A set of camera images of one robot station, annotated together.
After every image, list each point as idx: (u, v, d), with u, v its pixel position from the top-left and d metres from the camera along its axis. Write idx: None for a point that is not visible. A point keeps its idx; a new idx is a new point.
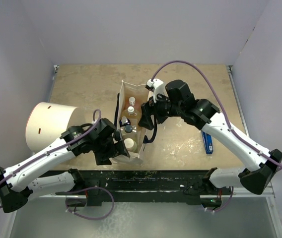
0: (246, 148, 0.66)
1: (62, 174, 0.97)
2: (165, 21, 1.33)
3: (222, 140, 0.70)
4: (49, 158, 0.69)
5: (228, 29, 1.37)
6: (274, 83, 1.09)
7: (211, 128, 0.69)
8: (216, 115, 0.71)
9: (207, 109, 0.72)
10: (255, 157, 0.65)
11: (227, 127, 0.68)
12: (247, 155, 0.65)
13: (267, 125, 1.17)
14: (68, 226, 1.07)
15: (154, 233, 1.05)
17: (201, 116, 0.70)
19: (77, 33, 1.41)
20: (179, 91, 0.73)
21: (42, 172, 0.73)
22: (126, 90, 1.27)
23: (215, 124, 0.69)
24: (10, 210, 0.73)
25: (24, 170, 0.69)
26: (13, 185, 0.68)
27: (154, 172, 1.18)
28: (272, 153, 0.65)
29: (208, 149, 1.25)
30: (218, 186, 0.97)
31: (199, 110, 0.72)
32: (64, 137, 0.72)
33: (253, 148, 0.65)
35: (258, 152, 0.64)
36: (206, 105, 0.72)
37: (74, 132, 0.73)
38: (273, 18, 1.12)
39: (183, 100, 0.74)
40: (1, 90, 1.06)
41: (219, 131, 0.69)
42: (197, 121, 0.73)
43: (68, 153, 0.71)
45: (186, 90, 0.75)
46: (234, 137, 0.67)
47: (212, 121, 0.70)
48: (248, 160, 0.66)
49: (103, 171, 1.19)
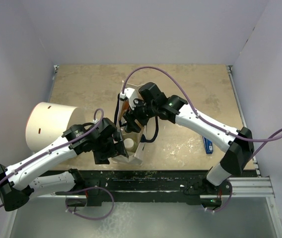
0: (215, 131, 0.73)
1: (63, 174, 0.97)
2: (165, 21, 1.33)
3: (194, 128, 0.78)
4: (50, 156, 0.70)
5: (228, 29, 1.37)
6: (274, 82, 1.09)
7: (181, 118, 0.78)
8: (184, 107, 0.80)
9: (175, 104, 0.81)
10: (224, 137, 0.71)
11: (194, 115, 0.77)
12: (216, 136, 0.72)
13: (267, 124, 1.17)
14: (68, 227, 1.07)
15: (154, 233, 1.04)
17: (171, 109, 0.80)
19: (77, 32, 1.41)
20: (149, 91, 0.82)
21: (44, 170, 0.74)
22: None
23: (183, 114, 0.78)
24: (12, 208, 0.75)
25: (26, 168, 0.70)
26: (15, 183, 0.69)
27: (154, 172, 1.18)
28: (240, 131, 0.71)
29: (208, 150, 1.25)
30: (216, 183, 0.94)
31: (169, 105, 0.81)
32: (67, 136, 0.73)
33: (220, 130, 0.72)
35: (226, 132, 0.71)
36: (174, 100, 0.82)
37: (76, 131, 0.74)
38: (273, 17, 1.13)
39: (155, 98, 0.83)
40: (1, 89, 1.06)
41: (188, 119, 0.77)
42: (169, 115, 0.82)
43: (71, 152, 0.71)
45: (156, 89, 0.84)
46: (201, 122, 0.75)
47: (180, 111, 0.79)
48: (219, 142, 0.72)
49: (103, 171, 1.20)
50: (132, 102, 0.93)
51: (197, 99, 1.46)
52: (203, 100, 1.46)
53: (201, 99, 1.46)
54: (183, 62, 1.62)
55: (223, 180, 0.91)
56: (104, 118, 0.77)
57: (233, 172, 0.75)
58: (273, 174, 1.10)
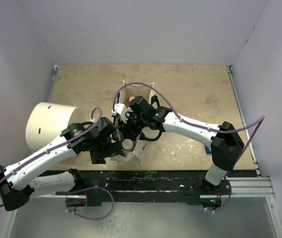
0: (198, 129, 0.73)
1: (63, 174, 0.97)
2: (165, 21, 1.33)
3: (180, 131, 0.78)
4: (49, 156, 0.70)
5: (228, 29, 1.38)
6: (274, 82, 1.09)
7: (167, 124, 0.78)
8: (169, 115, 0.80)
9: (161, 113, 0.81)
10: (206, 135, 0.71)
11: (178, 120, 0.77)
12: (200, 135, 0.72)
13: (266, 125, 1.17)
14: (68, 227, 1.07)
15: (154, 233, 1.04)
17: (157, 119, 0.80)
19: (77, 32, 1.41)
20: (138, 105, 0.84)
21: (43, 170, 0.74)
22: (126, 91, 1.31)
23: (169, 121, 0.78)
24: (11, 208, 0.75)
25: (24, 168, 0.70)
26: (14, 183, 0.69)
27: (154, 172, 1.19)
28: (221, 126, 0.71)
29: (208, 149, 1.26)
30: (216, 183, 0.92)
31: (156, 116, 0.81)
32: (65, 135, 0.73)
33: (202, 127, 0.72)
35: (207, 129, 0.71)
36: (160, 110, 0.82)
37: (75, 129, 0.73)
38: (273, 17, 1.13)
39: (143, 111, 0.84)
40: (1, 89, 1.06)
41: (173, 124, 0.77)
42: (158, 126, 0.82)
43: (69, 151, 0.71)
45: (144, 101, 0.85)
46: (185, 125, 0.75)
47: (165, 118, 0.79)
48: (204, 140, 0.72)
49: (103, 171, 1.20)
50: (123, 116, 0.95)
51: (197, 99, 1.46)
52: (203, 100, 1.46)
53: (201, 99, 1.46)
54: (183, 62, 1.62)
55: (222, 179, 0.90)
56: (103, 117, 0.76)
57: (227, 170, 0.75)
58: (273, 174, 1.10)
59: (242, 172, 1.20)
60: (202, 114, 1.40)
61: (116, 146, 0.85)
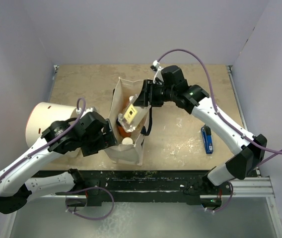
0: (231, 132, 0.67)
1: (62, 174, 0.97)
2: (165, 22, 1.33)
3: (210, 123, 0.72)
4: (32, 162, 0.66)
5: (228, 29, 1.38)
6: (274, 82, 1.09)
7: (199, 110, 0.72)
8: (205, 100, 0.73)
9: (196, 94, 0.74)
10: (238, 140, 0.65)
11: (213, 111, 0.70)
12: (231, 137, 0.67)
13: (266, 125, 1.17)
14: (68, 227, 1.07)
15: (154, 234, 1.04)
17: (190, 99, 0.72)
19: (77, 32, 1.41)
20: (172, 75, 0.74)
21: (30, 175, 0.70)
22: (123, 88, 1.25)
23: (202, 107, 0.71)
24: (8, 211, 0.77)
25: (8, 176, 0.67)
26: (0, 192, 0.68)
27: (154, 172, 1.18)
28: (255, 138, 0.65)
29: (208, 149, 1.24)
30: (216, 182, 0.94)
31: (189, 94, 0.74)
32: (45, 137, 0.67)
33: (236, 131, 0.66)
35: (242, 135, 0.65)
36: (196, 90, 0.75)
37: (58, 128, 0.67)
38: (273, 17, 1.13)
39: (176, 84, 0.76)
40: (2, 90, 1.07)
41: (206, 114, 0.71)
42: (186, 104, 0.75)
43: (51, 154, 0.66)
45: (180, 74, 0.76)
46: (219, 120, 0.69)
47: (200, 103, 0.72)
48: (232, 143, 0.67)
49: (103, 171, 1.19)
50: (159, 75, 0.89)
51: None
52: None
53: None
54: (183, 62, 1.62)
55: (223, 182, 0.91)
56: (89, 111, 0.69)
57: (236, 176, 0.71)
58: (273, 174, 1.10)
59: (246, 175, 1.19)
60: None
61: (107, 138, 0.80)
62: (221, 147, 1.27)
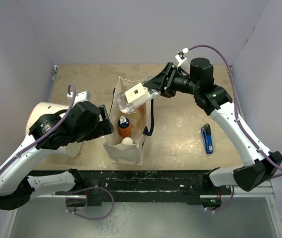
0: (247, 143, 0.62)
1: (63, 174, 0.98)
2: (165, 22, 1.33)
3: (226, 129, 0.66)
4: (20, 161, 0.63)
5: (228, 29, 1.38)
6: (274, 82, 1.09)
7: (218, 114, 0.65)
8: (227, 104, 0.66)
9: (219, 96, 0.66)
10: (252, 153, 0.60)
11: (234, 118, 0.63)
12: (245, 148, 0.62)
13: (266, 125, 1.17)
14: (68, 227, 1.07)
15: (154, 234, 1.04)
17: (212, 101, 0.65)
19: (77, 33, 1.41)
20: (202, 71, 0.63)
21: (24, 174, 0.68)
22: (123, 87, 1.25)
23: (223, 112, 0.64)
24: (11, 208, 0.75)
25: (1, 176, 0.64)
26: None
27: (154, 172, 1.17)
28: (272, 154, 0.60)
29: (208, 149, 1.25)
30: (216, 184, 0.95)
31: (212, 95, 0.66)
32: (33, 133, 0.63)
33: (253, 143, 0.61)
35: (258, 148, 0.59)
36: (220, 92, 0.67)
37: (44, 122, 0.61)
38: (273, 17, 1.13)
39: (202, 82, 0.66)
40: (2, 90, 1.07)
41: (225, 119, 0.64)
42: (206, 106, 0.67)
43: (41, 151, 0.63)
45: (210, 72, 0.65)
46: (237, 128, 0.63)
47: (221, 107, 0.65)
48: (245, 154, 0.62)
49: (103, 171, 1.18)
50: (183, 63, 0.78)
51: None
52: None
53: None
54: None
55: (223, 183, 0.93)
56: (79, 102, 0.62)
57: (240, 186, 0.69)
58: None
59: None
60: (203, 114, 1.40)
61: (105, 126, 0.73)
62: (221, 147, 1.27)
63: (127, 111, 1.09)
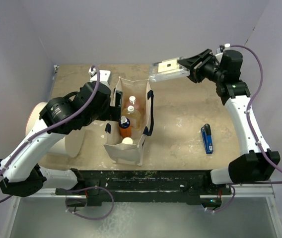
0: (248, 134, 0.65)
1: (67, 171, 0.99)
2: (165, 23, 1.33)
3: (235, 119, 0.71)
4: (33, 146, 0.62)
5: (228, 29, 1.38)
6: (274, 82, 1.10)
7: (231, 103, 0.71)
8: (244, 98, 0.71)
9: (239, 89, 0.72)
10: (250, 144, 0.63)
11: (244, 110, 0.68)
12: (245, 139, 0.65)
13: (265, 125, 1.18)
14: (67, 227, 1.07)
15: (154, 233, 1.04)
17: (229, 90, 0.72)
19: (78, 33, 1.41)
20: (229, 61, 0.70)
21: (36, 159, 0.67)
22: (123, 88, 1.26)
23: (236, 102, 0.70)
24: (25, 194, 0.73)
25: (14, 161, 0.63)
26: (10, 179, 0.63)
27: (154, 173, 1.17)
28: (270, 151, 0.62)
29: (208, 149, 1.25)
30: (214, 182, 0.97)
31: (232, 86, 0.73)
32: (43, 117, 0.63)
33: (253, 135, 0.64)
35: (257, 141, 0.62)
36: (241, 86, 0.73)
37: (55, 105, 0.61)
38: (274, 18, 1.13)
39: (227, 71, 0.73)
40: (2, 90, 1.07)
41: (236, 109, 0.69)
42: (224, 94, 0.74)
43: (53, 135, 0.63)
45: (238, 65, 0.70)
46: (244, 120, 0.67)
47: (236, 97, 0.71)
48: (244, 144, 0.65)
49: (103, 171, 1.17)
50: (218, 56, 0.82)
51: (196, 99, 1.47)
52: (202, 100, 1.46)
53: (200, 99, 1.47)
54: None
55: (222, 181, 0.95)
56: (88, 83, 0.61)
57: (234, 180, 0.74)
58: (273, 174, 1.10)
59: None
60: (203, 114, 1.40)
61: (114, 111, 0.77)
62: (221, 147, 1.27)
63: (130, 108, 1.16)
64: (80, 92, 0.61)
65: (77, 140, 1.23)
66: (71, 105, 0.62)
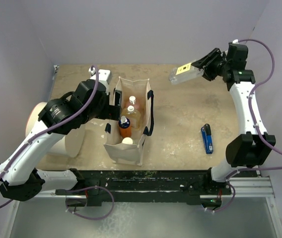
0: (247, 117, 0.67)
1: (65, 171, 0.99)
2: (165, 22, 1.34)
3: (237, 104, 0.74)
4: (32, 148, 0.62)
5: (228, 29, 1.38)
6: (274, 82, 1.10)
7: (236, 88, 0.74)
8: (248, 84, 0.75)
9: (245, 75, 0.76)
10: (247, 126, 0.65)
11: (246, 95, 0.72)
12: (244, 121, 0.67)
13: (265, 125, 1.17)
14: (67, 227, 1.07)
15: (154, 233, 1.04)
17: (235, 76, 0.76)
19: (77, 33, 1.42)
20: (235, 49, 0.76)
21: (35, 161, 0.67)
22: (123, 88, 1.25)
23: (240, 88, 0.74)
24: (25, 197, 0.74)
25: (14, 164, 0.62)
26: (10, 182, 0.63)
27: (154, 173, 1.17)
28: (267, 135, 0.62)
29: (208, 149, 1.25)
30: (213, 178, 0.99)
31: (238, 72, 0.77)
32: (42, 118, 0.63)
33: (252, 118, 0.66)
35: (255, 123, 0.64)
36: (247, 73, 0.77)
37: (54, 106, 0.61)
38: (274, 18, 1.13)
39: (234, 59, 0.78)
40: (2, 90, 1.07)
41: (239, 93, 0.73)
42: (230, 80, 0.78)
43: (52, 136, 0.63)
45: (244, 53, 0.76)
46: (246, 103, 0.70)
47: (240, 83, 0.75)
48: (242, 126, 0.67)
49: (103, 171, 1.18)
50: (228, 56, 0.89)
51: (196, 99, 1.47)
52: (202, 99, 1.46)
53: (200, 99, 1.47)
54: (183, 62, 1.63)
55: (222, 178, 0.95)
56: (84, 82, 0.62)
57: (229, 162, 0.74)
58: (273, 174, 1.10)
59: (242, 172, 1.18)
60: (203, 114, 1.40)
61: (113, 110, 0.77)
62: (221, 148, 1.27)
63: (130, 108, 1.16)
64: (76, 91, 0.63)
65: (76, 140, 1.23)
66: (69, 105, 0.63)
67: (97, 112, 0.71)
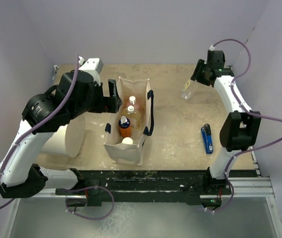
0: (233, 99, 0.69)
1: (67, 171, 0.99)
2: (165, 23, 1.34)
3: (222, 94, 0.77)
4: (21, 149, 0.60)
5: (228, 29, 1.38)
6: (274, 82, 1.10)
7: (218, 81, 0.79)
8: (228, 77, 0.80)
9: (224, 71, 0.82)
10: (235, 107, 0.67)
11: (229, 84, 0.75)
12: (230, 104, 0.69)
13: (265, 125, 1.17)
14: (67, 227, 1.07)
15: (154, 233, 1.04)
17: (216, 71, 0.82)
19: (78, 33, 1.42)
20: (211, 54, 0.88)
21: (29, 161, 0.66)
22: (123, 88, 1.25)
23: (221, 80, 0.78)
24: (27, 195, 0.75)
25: (8, 166, 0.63)
26: (7, 183, 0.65)
27: (154, 173, 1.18)
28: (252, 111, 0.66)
29: (208, 149, 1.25)
30: (212, 176, 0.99)
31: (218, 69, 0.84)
32: (26, 117, 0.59)
33: (237, 99, 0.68)
35: (240, 103, 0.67)
36: (227, 70, 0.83)
37: (35, 104, 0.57)
38: (274, 18, 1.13)
39: (213, 61, 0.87)
40: (2, 90, 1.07)
41: (221, 84, 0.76)
42: (212, 76, 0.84)
43: (39, 135, 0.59)
45: (220, 56, 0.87)
46: (229, 90, 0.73)
47: (222, 76, 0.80)
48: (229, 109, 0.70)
49: (103, 171, 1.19)
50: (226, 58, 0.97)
51: (196, 99, 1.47)
52: (202, 99, 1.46)
53: (200, 99, 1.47)
54: (183, 62, 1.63)
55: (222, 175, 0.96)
56: (66, 73, 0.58)
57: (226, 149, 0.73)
58: (273, 174, 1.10)
59: (241, 172, 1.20)
60: (203, 114, 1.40)
61: (108, 102, 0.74)
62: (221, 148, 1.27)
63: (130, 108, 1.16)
64: (59, 85, 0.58)
65: (76, 140, 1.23)
66: (53, 100, 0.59)
67: (87, 105, 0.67)
